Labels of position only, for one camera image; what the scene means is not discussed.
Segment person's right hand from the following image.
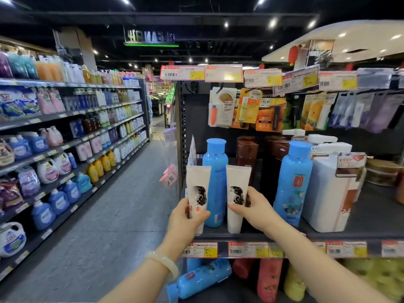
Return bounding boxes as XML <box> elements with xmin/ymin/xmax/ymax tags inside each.
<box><xmin>228</xmin><ymin>186</ymin><xmax>286</xmax><ymax>237</ymax></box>

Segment person's left hand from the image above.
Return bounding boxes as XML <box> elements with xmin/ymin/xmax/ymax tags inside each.
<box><xmin>164</xmin><ymin>198</ymin><xmax>211</xmax><ymax>253</ymax></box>

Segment white cream tube hair print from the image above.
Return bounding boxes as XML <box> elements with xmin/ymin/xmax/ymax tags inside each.
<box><xmin>185</xmin><ymin>165</ymin><xmax>211</xmax><ymax>234</ymax></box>
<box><xmin>226</xmin><ymin>165</ymin><xmax>252</xmax><ymax>234</ymax></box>

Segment person's right forearm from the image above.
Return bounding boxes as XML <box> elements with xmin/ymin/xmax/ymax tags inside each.
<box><xmin>263</xmin><ymin>221</ymin><xmax>384</xmax><ymax>303</ymax></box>

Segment person's left forearm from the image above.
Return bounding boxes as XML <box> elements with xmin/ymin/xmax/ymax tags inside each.
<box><xmin>99</xmin><ymin>243</ymin><xmax>190</xmax><ymax>303</ymax></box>

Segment shelf edge price label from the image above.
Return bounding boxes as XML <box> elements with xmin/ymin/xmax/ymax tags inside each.
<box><xmin>381</xmin><ymin>240</ymin><xmax>404</xmax><ymax>258</ymax></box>
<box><xmin>325</xmin><ymin>241</ymin><xmax>368</xmax><ymax>259</ymax></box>
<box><xmin>181</xmin><ymin>242</ymin><xmax>218</xmax><ymax>259</ymax></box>
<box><xmin>228</xmin><ymin>242</ymin><xmax>270</xmax><ymax>259</ymax></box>

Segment plain blue lotion bottle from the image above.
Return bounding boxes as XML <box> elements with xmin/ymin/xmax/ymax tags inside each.
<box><xmin>202</xmin><ymin>138</ymin><xmax>229</xmax><ymax>228</ymax></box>

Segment pink hanging packet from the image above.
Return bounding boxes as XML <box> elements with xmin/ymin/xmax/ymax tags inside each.
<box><xmin>159</xmin><ymin>163</ymin><xmax>179</xmax><ymax>187</ymax></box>

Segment white jade bangle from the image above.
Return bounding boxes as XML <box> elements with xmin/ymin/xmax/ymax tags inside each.
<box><xmin>145</xmin><ymin>251</ymin><xmax>180</xmax><ymax>280</ymax></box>

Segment brown cosmetic bottle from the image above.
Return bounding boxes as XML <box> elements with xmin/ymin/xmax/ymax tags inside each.
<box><xmin>264</xmin><ymin>136</ymin><xmax>291</xmax><ymax>190</ymax></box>
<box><xmin>236</xmin><ymin>136</ymin><xmax>259</xmax><ymax>186</ymax></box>

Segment short red bottle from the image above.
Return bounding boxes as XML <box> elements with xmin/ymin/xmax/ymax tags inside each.
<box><xmin>232</xmin><ymin>258</ymin><xmax>256</xmax><ymax>280</ymax></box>

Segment blue lotion bottle floral label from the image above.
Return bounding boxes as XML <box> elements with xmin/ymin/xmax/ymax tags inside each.
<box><xmin>273</xmin><ymin>141</ymin><xmax>313</xmax><ymax>228</ymax></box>

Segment blue bottle red label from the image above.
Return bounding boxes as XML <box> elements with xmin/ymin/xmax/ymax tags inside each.
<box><xmin>166</xmin><ymin>259</ymin><xmax>233</xmax><ymax>303</ymax></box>

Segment white pointed card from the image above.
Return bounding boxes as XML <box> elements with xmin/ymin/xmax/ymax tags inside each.
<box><xmin>187</xmin><ymin>135</ymin><xmax>197</xmax><ymax>166</ymax></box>

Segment tall red bottle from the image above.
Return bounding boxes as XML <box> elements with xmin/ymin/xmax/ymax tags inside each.
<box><xmin>256</xmin><ymin>258</ymin><xmax>284</xmax><ymax>303</ymax></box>

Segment large white product box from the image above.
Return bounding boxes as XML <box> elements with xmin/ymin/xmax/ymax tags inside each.
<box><xmin>302</xmin><ymin>152</ymin><xmax>367</xmax><ymax>233</ymax></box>

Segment orange packet with black stick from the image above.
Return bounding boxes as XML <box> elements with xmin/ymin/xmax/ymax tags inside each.
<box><xmin>256</xmin><ymin>98</ymin><xmax>286</xmax><ymax>133</ymax></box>

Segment white packet with orange sponge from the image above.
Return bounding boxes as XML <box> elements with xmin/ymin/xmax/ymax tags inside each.
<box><xmin>208</xmin><ymin>87</ymin><xmax>237</xmax><ymax>128</ymax></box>

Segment long aisle shelf unit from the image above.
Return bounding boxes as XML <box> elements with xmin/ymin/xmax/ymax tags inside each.
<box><xmin>0</xmin><ymin>36</ymin><xmax>151</xmax><ymax>283</ymax></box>

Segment white pump bottle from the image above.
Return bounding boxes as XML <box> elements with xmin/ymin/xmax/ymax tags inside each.
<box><xmin>308</xmin><ymin>134</ymin><xmax>353</xmax><ymax>155</ymax></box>

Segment rows of white bottles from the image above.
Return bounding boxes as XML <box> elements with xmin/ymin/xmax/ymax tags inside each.
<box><xmin>95</xmin><ymin>88</ymin><xmax>149</xmax><ymax>159</ymax></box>

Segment teal detergent jug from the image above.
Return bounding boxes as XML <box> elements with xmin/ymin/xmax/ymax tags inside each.
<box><xmin>74</xmin><ymin>172</ymin><xmax>93</xmax><ymax>194</ymax></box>

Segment yellow orange hanging packet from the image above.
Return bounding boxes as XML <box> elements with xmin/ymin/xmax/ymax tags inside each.
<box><xmin>300</xmin><ymin>92</ymin><xmax>327</xmax><ymax>131</ymax></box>

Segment hanging price tag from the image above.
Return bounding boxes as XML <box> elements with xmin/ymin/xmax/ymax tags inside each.
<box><xmin>160</xmin><ymin>65</ymin><xmax>206</xmax><ymax>81</ymax></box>
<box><xmin>205</xmin><ymin>64</ymin><xmax>244</xmax><ymax>83</ymax></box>
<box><xmin>243</xmin><ymin>68</ymin><xmax>283</xmax><ymax>88</ymax></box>
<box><xmin>318</xmin><ymin>70</ymin><xmax>358</xmax><ymax>91</ymax></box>
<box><xmin>273</xmin><ymin>64</ymin><xmax>320</xmax><ymax>97</ymax></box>

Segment white hanging packet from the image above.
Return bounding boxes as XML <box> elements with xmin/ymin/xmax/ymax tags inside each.
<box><xmin>316</xmin><ymin>93</ymin><xmax>338</xmax><ymax>130</ymax></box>

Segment black gondola shelf unit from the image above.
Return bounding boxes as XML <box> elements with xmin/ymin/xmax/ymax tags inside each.
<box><xmin>174</xmin><ymin>79</ymin><xmax>404</xmax><ymax>303</ymax></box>

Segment lavender hanging packet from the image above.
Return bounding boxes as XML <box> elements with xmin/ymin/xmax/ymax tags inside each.
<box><xmin>351</xmin><ymin>92</ymin><xmax>375</xmax><ymax>129</ymax></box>
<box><xmin>366</xmin><ymin>93</ymin><xmax>404</xmax><ymax>134</ymax></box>
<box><xmin>328</xmin><ymin>92</ymin><xmax>348</xmax><ymax>128</ymax></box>
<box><xmin>340</xmin><ymin>92</ymin><xmax>358</xmax><ymax>128</ymax></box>

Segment white jug green label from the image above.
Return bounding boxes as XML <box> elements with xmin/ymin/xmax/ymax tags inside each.
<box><xmin>53</xmin><ymin>152</ymin><xmax>72</xmax><ymax>176</ymax></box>
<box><xmin>36</xmin><ymin>158</ymin><xmax>59</xmax><ymax>185</ymax></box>

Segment gold lidded cream jar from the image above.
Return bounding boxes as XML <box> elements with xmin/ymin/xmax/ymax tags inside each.
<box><xmin>365</xmin><ymin>158</ymin><xmax>403</xmax><ymax>188</ymax></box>

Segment pile of yellow-green packs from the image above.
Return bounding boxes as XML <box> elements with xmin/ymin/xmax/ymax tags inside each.
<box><xmin>342</xmin><ymin>258</ymin><xmax>404</xmax><ymax>303</ymax></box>

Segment pink detergent bottle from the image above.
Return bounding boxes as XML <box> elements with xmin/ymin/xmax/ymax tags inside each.
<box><xmin>39</xmin><ymin>126</ymin><xmax>64</xmax><ymax>147</ymax></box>

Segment hanging aisle sign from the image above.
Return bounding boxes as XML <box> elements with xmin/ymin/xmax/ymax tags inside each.
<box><xmin>123</xmin><ymin>26</ymin><xmax>180</xmax><ymax>48</ymax></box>

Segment clear empty tag holder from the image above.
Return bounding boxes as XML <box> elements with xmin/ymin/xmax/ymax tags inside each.
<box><xmin>357</xmin><ymin>68</ymin><xmax>394</xmax><ymax>89</ymax></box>

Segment white detergent jug blue label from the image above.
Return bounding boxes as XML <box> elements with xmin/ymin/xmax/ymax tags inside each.
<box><xmin>0</xmin><ymin>222</ymin><xmax>27</xmax><ymax>258</ymax></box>

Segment pink refill pouch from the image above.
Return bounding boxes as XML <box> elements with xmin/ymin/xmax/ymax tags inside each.
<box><xmin>36</xmin><ymin>88</ymin><xmax>66</xmax><ymax>115</ymax></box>

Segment dark purple refill pouch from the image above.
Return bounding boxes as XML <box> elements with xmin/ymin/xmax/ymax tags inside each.
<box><xmin>0</xmin><ymin>179</ymin><xmax>24</xmax><ymax>212</ymax></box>

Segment white curved canopy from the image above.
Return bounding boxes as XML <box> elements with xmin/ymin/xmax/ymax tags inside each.
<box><xmin>261</xmin><ymin>20</ymin><xmax>404</xmax><ymax>64</ymax></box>

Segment row of assorted colourful bottles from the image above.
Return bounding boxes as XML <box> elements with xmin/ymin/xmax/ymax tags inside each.
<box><xmin>0</xmin><ymin>48</ymin><xmax>141</xmax><ymax>88</ymax></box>

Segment blue detergent refill bags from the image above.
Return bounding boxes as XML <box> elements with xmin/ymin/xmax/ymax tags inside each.
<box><xmin>0</xmin><ymin>88</ymin><xmax>40</xmax><ymax>119</ymax></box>

